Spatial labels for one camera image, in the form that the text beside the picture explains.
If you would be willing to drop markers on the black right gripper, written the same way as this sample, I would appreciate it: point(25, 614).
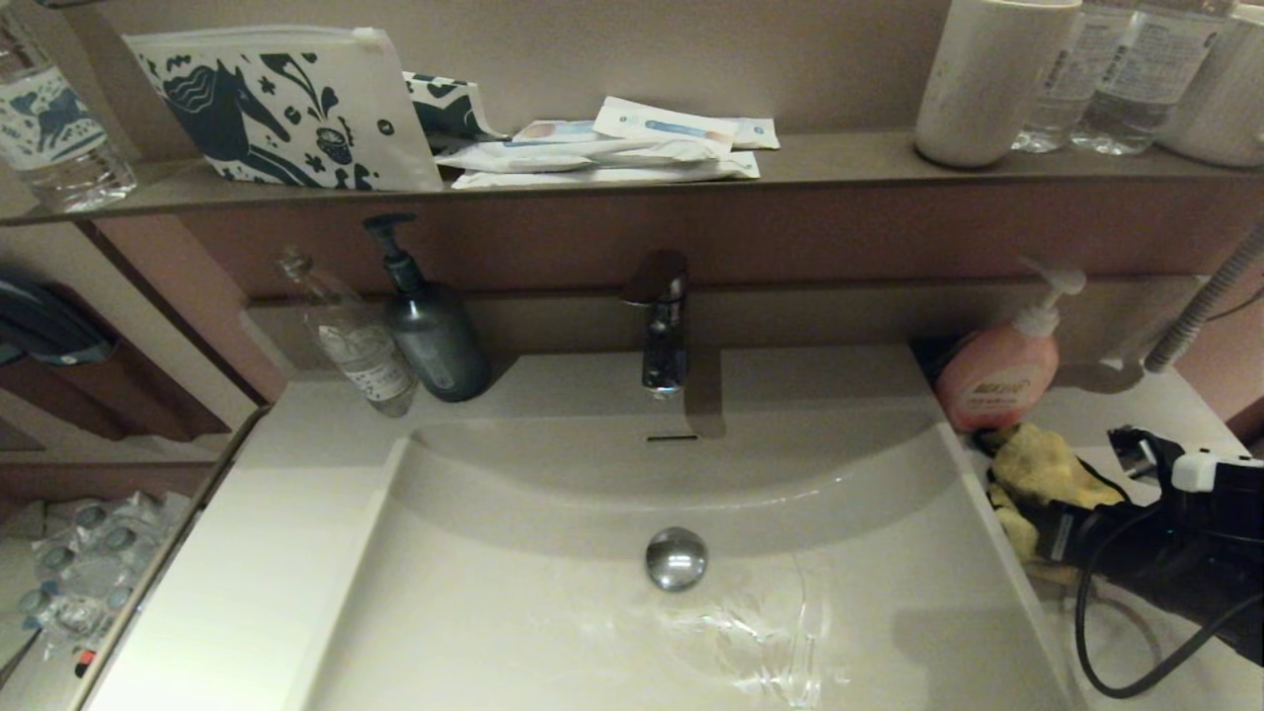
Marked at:
point(1086, 538)

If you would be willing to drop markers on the yellow cloth with black trim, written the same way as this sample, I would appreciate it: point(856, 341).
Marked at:
point(1037, 469)

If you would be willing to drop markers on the chrome faucet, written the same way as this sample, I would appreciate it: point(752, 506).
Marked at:
point(666, 336)

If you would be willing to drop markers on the white sink basin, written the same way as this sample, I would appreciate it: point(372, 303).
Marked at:
point(474, 592)

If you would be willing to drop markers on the pink soap pump bottle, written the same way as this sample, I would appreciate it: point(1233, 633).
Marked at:
point(992, 380)

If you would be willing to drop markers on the chrome drain stopper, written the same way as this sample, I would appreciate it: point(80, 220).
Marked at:
point(676, 559)

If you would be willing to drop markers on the clear water bottle white label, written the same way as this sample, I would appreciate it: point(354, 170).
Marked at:
point(1144, 81)
point(1069, 89)

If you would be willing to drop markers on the white ceramic cup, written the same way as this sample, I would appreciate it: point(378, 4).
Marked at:
point(1229, 111)
point(985, 89)

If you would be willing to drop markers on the white sachet blue red stripe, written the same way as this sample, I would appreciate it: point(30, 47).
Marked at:
point(664, 126)

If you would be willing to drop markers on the wide flat white sachet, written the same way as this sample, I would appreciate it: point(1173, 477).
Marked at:
point(614, 176)

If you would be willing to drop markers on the long white sachet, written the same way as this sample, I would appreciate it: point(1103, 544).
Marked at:
point(556, 155)

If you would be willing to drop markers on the white sachet orange blue print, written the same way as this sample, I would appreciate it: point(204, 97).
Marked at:
point(555, 132)

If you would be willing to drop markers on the dark grey pump bottle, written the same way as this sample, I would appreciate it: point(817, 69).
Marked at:
point(436, 346)

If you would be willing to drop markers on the clear slim plastic bottle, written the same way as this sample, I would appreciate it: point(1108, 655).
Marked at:
point(367, 360)

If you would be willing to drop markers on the small blue patterned pouch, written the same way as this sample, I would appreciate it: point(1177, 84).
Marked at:
point(449, 111)

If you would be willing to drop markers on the white pouch blue horse print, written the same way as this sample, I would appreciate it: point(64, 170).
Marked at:
point(298, 109)

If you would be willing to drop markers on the brown wooden rack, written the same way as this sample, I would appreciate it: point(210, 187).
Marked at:
point(128, 400)

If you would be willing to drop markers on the shrink-wrapped pack of bottles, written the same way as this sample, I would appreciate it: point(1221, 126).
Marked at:
point(94, 573)

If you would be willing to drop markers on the dark blue grey object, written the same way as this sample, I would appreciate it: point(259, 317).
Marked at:
point(49, 326)

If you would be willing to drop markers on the water bottle blue horse label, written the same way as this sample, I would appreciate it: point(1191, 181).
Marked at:
point(56, 138)

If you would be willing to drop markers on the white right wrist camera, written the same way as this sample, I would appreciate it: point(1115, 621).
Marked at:
point(1210, 472)

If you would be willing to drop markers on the brown wall shelf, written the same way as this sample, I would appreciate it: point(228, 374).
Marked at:
point(839, 158)

